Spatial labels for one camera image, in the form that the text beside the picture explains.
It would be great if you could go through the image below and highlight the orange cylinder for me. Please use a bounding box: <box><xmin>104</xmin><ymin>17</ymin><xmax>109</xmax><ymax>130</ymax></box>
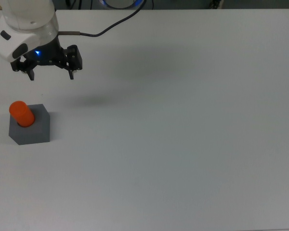
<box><xmin>9</xmin><ymin>100</ymin><xmax>36</xmax><ymax>128</ymax></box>

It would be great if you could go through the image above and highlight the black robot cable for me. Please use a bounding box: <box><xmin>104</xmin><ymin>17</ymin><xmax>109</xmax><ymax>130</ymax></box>
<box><xmin>58</xmin><ymin>0</ymin><xmax>146</xmax><ymax>38</ymax></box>

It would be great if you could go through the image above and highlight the grey block with round hole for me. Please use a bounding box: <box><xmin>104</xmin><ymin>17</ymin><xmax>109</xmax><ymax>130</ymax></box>
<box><xmin>8</xmin><ymin>103</ymin><xmax>51</xmax><ymax>146</ymax></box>

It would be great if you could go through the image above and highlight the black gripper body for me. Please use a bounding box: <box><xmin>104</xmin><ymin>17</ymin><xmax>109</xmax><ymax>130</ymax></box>
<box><xmin>24</xmin><ymin>38</ymin><xmax>68</xmax><ymax>68</ymax></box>

